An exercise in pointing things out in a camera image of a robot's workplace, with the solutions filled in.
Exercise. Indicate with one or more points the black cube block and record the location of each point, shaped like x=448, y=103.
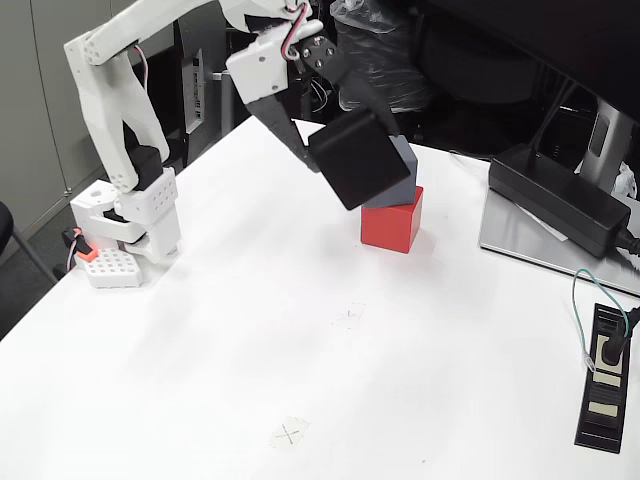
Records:
x=357, y=160

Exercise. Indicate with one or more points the grey cube block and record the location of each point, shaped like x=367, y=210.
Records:
x=406, y=185

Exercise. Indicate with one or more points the plastic-wrapped black bin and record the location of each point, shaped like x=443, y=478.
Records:
x=385, y=55

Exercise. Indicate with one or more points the black computer tower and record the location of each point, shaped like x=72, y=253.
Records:
x=172, y=75

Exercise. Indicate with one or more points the red cube block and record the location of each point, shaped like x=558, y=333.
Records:
x=390, y=225

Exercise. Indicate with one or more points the black monitor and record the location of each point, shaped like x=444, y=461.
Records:
x=575, y=35

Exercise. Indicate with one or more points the black power adapter brick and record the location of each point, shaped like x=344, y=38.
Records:
x=550, y=195

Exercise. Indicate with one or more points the silver monitor stand neck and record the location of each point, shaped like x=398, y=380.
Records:
x=607, y=135

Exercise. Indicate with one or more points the black office chair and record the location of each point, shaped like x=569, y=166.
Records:
x=4, y=225

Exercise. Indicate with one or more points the crumpled white paper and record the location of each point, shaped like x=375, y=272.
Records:
x=627, y=182

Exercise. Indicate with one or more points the black power plug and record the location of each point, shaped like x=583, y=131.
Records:
x=610, y=350

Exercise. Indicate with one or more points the black power strip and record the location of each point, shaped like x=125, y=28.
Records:
x=602, y=430

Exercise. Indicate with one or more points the silver metal post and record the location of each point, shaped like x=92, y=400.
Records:
x=222, y=117

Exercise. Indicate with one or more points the silver monitor base plate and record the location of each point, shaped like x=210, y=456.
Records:
x=515, y=235

